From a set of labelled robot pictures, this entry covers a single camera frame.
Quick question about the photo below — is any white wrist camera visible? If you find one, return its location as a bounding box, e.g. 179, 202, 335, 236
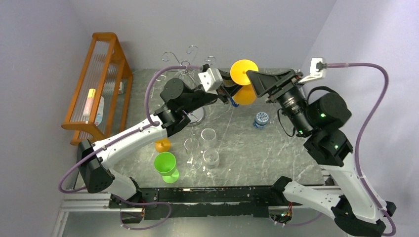
198, 68, 223, 94
297, 57, 327, 85

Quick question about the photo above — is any blue black utility tool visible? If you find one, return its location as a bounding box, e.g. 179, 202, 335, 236
229, 97, 239, 107

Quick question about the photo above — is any green plastic wine glass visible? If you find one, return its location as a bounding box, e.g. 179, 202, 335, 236
154, 152, 179, 184

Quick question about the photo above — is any yellow pink tube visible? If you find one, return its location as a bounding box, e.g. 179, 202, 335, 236
82, 88, 96, 117

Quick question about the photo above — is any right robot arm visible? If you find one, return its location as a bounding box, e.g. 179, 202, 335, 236
239, 69, 396, 237

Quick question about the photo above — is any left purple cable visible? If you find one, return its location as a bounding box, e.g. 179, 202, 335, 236
58, 65, 202, 194

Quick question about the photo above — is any clear wine glass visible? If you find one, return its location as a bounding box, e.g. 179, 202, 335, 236
184, 137, 202, 170
200, 128, 217, 149
203, 148, 220, 178

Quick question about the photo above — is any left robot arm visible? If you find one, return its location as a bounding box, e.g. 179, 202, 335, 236
77, 69, 242, 207

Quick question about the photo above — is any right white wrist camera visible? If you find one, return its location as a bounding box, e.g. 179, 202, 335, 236
297, 57, 327, 85

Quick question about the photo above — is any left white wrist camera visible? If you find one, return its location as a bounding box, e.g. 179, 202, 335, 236
198, 68, 223, 94

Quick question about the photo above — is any orange plastic wine glass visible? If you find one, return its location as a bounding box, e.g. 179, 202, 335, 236
155, 138, 171, 153
230, 59, 259, 105

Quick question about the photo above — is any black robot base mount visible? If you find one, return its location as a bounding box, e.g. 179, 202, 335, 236
108, 185, 289, 220

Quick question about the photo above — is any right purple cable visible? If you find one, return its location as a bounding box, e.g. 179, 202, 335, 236
326, 62, 397, 237

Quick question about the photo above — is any orange wooden rack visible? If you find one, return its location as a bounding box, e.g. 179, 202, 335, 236
61, 32, 133, 146

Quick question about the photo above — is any chrome wine glass rack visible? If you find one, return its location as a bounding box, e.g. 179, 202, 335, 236
161, 45, 206, 127

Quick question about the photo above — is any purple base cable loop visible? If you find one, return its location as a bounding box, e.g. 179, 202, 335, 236
119, 196, 175, 231

